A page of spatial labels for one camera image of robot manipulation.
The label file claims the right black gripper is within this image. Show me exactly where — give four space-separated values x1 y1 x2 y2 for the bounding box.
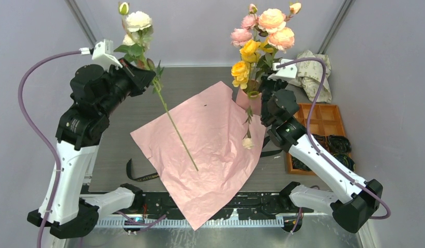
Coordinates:
256 66 288 123

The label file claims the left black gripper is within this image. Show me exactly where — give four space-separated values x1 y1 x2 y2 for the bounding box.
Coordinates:
98 57 155 117

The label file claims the yellow flower stem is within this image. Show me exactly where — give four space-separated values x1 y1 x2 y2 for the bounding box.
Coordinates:
231 39 277 98

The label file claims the white rose stem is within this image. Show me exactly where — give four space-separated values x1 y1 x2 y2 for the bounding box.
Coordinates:
115 2 199 171

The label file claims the pink rose stem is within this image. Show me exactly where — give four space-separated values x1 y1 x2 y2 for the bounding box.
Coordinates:
230 4 259 48

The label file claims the peach rose spray stem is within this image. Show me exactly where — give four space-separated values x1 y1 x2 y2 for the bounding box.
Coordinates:
257 2 302 58

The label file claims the purple flower bouquet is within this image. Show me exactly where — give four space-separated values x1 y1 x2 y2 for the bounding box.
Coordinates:
131 82 266 230

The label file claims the black ribbon gold lettering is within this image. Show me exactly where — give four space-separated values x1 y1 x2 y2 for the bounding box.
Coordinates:
126 136 283 182

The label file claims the small cream rose stem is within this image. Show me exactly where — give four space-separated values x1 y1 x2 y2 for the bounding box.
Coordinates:
242 90 259 149

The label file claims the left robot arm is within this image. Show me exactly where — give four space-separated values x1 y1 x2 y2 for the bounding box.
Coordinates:
27 59 155 239

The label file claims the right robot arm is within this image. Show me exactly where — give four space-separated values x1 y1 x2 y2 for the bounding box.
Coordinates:
260 75 383 234

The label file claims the pink cylindrical vase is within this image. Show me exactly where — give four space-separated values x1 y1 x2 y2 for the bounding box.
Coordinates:
235 88 262 119

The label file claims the crumpled printed paper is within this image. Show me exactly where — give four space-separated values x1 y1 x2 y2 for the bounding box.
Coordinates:
289 50 332 103

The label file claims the orange compartment tray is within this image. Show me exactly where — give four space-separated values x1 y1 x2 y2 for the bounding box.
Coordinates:
285 103 351 176

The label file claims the rolled black ribbon left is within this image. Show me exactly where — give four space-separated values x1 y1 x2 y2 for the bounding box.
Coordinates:
312 134 328 149

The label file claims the rolled black ribbon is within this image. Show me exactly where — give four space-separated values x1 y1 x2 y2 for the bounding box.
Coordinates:
312 134 328 149
327 135 352 154
333 153 355 172

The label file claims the rolled black ribbon back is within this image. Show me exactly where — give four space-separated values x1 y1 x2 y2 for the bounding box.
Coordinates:
327 135 352 154

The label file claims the rolled black ribbon front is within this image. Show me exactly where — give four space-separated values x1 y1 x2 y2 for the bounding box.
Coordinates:
333 153 355 172

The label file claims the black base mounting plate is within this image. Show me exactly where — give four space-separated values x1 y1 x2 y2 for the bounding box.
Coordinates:
120 192 298 220

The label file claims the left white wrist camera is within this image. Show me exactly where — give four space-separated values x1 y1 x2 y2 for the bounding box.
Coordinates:
79 39 123 72

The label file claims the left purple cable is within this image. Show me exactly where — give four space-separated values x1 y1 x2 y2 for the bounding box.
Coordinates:
18 50 167 248

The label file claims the purple cable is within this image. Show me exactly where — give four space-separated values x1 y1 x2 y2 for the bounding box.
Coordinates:
18 50 167 248
276 57 392 234

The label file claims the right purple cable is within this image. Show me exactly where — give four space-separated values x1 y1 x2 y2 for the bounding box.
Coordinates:
276 57 392 234

